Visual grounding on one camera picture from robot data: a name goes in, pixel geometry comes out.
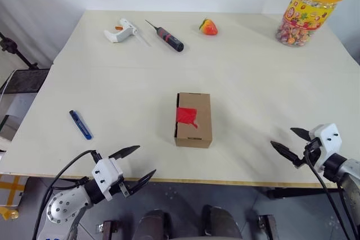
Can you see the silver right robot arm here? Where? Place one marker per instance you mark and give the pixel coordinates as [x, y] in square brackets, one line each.
[350, 178]

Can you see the dark rounded shape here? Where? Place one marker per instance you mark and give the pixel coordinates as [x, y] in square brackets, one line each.
[153, 226]
[222, 223]

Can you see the black table frame bar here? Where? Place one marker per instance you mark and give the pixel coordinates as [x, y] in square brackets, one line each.
[298, 192]

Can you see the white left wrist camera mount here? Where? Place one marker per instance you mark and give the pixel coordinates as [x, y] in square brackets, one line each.
[105, 174]

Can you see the candy jar with orange lid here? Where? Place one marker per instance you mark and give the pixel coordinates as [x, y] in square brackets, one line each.
[306, 12]

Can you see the brown caster bracket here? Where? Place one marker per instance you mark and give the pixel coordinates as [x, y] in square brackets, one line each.
[268, 227]
[108, 230]

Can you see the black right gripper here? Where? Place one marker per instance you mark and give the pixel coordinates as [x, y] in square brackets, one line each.
[310, 153]

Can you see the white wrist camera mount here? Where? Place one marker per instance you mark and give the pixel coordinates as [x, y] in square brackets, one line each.
[329, 141]
[105, 174]

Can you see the black metal stand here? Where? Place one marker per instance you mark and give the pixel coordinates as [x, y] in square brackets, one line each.
[17, 51]

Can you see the brown cardboard box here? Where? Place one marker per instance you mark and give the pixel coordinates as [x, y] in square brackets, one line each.
[201, 136]

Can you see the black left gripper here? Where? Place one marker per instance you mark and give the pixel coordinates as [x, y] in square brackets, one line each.
[125, 189]

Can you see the blue utility knife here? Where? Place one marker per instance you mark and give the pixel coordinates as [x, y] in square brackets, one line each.
[81, 124]

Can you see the white glue gun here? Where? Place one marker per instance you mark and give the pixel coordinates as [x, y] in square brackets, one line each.
[122, 33]

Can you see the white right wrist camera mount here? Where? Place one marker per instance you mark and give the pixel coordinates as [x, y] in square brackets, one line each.
[329, 141]

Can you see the black and red screwdriver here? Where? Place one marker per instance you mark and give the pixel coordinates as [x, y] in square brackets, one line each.
[168, 39]

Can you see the cardboard box with yellow tape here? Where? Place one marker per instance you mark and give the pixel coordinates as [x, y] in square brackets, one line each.
[11, 190]

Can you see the toy strawberry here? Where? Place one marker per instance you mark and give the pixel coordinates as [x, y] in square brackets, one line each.
[209, 27]

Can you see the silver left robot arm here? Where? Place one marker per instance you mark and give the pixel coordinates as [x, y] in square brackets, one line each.
[63, 207]

